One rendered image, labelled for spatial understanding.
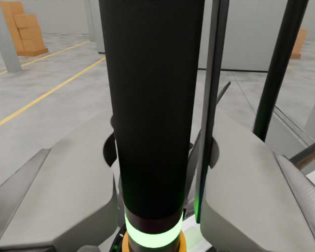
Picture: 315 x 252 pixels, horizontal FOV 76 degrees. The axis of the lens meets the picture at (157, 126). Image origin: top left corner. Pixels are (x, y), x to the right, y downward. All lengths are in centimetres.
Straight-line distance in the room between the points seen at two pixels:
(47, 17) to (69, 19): 132
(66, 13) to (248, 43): 1079
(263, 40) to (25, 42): 725
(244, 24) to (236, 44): 46
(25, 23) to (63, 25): 619
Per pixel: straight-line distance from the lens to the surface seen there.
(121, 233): 42
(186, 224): 20
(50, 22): 1475
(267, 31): 592
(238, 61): 590
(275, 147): 146
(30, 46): 844
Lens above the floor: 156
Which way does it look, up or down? 31 degrees down
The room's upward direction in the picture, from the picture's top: straight up
